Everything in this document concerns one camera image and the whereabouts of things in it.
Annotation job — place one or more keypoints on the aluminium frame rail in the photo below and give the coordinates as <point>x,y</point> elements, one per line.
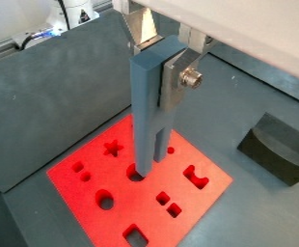
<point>23,23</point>

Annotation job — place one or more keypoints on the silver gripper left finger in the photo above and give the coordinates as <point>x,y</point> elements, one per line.
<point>142,28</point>

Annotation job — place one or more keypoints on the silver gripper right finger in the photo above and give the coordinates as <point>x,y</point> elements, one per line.
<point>180,73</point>

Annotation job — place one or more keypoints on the black curved block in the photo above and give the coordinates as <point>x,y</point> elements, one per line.
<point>271,145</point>

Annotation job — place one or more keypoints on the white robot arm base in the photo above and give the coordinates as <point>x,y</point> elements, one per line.
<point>71,13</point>

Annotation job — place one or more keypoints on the red shape-sorting board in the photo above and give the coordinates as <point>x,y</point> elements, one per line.
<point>116,203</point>

